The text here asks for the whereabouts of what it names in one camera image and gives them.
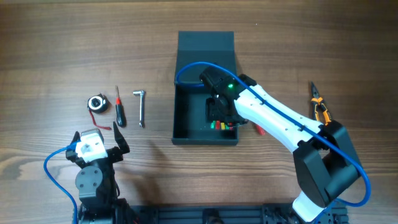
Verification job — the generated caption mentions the black red screwdriver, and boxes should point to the black red screwdriver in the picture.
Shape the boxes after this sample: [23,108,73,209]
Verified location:
[115,85,127,128]

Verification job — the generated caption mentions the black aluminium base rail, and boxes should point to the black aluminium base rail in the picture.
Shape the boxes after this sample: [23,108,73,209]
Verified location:
[72,202,349,224]

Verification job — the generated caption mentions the black tape measure red strap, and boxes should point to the black tape measure red strap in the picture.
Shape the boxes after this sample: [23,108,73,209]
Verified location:
[86,92,113,131]

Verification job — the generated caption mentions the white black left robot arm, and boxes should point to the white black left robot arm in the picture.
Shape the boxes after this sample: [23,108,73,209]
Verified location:
[65,123,139,223]

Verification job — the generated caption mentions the red mini screwdriver left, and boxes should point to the red mini screwdriver left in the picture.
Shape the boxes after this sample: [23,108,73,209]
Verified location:
[215,121,221,129]

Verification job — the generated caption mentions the red handled snips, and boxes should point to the red handled snips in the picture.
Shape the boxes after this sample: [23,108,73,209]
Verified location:
[254,124,266,136]

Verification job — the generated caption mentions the orange black needle-nose pliers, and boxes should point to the orange black needle-nose pliers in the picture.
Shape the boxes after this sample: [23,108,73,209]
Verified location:
[310,82,332,125]

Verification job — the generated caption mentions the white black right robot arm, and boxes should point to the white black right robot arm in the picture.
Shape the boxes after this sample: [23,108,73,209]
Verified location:
[199,66,363,222]

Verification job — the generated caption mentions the silver L-shaped socket wrench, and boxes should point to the silver L-shaped socket wrench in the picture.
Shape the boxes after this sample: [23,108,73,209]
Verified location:
[133,90,146,128]

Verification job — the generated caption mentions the black open box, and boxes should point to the black open box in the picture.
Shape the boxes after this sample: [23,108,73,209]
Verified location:
[172,31,239,146]

